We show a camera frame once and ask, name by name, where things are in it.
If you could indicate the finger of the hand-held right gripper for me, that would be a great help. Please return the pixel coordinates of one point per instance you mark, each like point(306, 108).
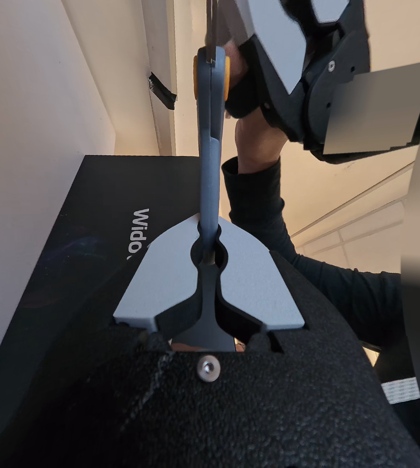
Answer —
point(330, 11)
point(279, 40)

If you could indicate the person's right forearm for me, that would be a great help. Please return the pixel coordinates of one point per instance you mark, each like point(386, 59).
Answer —
point(268, 226)

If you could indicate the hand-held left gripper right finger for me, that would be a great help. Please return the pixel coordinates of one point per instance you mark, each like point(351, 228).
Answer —
point(261, 289)

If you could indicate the black box with white lettering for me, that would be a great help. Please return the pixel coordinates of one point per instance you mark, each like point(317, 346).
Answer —
point(85, 219)

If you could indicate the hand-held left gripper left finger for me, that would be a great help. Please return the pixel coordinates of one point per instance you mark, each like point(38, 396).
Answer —
point(158, 285)

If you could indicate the person's black clothing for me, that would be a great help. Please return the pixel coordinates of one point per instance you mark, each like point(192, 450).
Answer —
point(389, 431)

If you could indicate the grey orange scissors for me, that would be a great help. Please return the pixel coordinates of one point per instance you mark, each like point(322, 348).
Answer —
point(210, 164)

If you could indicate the black tape piece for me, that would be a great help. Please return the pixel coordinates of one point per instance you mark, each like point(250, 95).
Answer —
point(162, 93)

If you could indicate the person's right hand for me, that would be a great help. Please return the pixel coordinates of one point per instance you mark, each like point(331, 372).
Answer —
point(259, 146)

